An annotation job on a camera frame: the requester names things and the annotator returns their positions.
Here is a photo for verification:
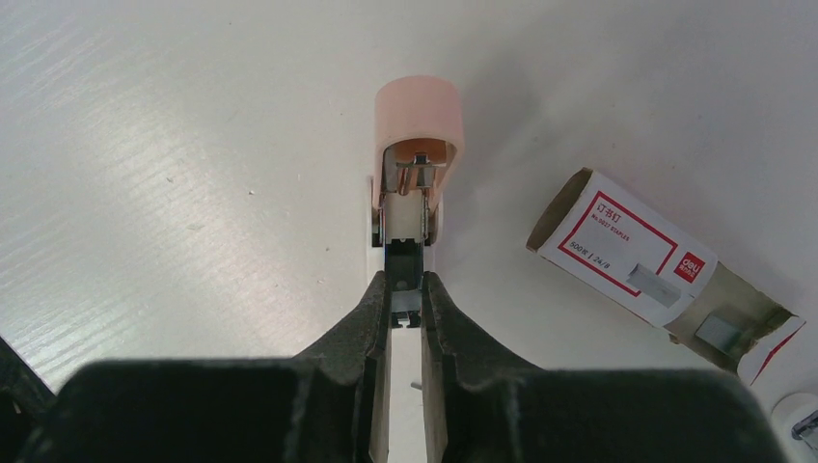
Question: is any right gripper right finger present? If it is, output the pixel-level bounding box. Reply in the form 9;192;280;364
422;272;786;462

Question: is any red white staple box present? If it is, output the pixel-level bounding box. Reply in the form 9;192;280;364
526;168;804;385

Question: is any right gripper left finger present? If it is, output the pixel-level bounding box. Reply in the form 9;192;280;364
18;272;391;462

